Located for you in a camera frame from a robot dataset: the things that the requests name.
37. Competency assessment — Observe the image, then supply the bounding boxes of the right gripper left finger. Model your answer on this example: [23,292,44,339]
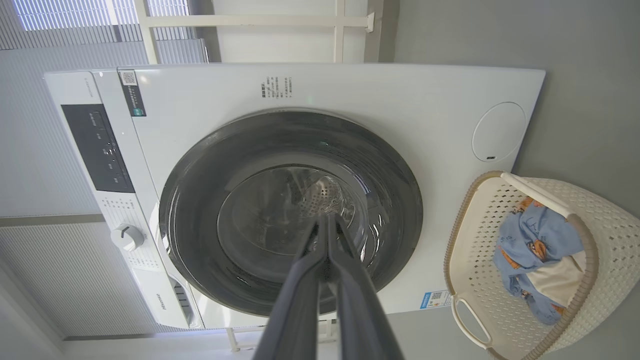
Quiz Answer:
[252,215,329,360]

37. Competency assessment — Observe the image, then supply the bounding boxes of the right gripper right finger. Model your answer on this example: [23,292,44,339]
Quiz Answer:
[327,214,406,360]

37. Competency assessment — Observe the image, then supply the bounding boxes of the dark round washer door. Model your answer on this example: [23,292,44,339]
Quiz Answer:
[159,109,424,318]

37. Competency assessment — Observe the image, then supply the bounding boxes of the blue patterned garment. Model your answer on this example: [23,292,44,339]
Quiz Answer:
[493,197,585,326]

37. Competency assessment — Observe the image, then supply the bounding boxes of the cream plain garment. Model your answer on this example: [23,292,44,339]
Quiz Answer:
[525,250,587,308]

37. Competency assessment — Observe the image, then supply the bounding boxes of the stainless steel washing machine drum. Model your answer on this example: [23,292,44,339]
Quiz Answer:
[277,167,357,233]

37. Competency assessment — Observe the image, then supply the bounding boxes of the white washing machine dial knob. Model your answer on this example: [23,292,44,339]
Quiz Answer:
[110,224,145,252]

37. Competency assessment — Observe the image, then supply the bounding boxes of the white front-load washing machine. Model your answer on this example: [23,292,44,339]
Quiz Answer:
[44,62,547,331]

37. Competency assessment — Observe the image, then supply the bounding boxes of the black washing machine control panel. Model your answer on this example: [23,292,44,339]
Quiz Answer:
[61,104,136,194]

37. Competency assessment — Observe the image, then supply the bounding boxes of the blue energy label sticker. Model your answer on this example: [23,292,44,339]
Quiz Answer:
[420,290,452,310]

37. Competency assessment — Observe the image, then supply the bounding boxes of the cream perforated laundry basket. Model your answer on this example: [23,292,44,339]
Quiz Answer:
[444,171,640,360]

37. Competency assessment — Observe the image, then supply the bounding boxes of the white detergent drawer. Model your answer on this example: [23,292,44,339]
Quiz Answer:
[131,269,204,330]

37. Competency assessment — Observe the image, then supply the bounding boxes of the round white filter cover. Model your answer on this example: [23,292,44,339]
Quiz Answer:
[472,102,527,163]

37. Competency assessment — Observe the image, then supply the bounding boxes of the black QR code sticker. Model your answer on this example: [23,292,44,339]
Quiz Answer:
[118,70,147,118]

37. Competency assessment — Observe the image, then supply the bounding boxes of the white metal railing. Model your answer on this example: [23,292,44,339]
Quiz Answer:
[132,0,376,64]

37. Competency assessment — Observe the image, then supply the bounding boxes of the window blinds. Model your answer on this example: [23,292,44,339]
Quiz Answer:
[11,0,193,32]

